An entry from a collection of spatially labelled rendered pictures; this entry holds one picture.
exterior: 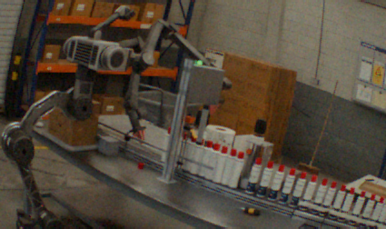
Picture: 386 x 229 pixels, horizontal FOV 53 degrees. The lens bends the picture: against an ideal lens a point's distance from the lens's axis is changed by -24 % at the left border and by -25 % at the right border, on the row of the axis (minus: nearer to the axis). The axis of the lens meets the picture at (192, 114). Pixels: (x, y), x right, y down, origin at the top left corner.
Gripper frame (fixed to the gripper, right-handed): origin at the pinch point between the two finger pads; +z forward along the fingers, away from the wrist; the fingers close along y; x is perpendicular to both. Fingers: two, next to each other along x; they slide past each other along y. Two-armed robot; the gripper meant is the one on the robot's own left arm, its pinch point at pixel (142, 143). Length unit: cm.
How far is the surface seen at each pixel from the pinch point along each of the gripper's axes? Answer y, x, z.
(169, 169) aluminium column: -16.9, -25.0, 23.9
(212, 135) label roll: 51, -15, 6
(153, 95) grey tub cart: 237, 155, -99
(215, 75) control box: -8, -67, -11
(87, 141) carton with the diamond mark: -26.5, 22.2, -11.2
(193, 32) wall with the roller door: 502, 222, -252
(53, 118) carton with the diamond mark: -42, 36, -33
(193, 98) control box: -16, -55, -4
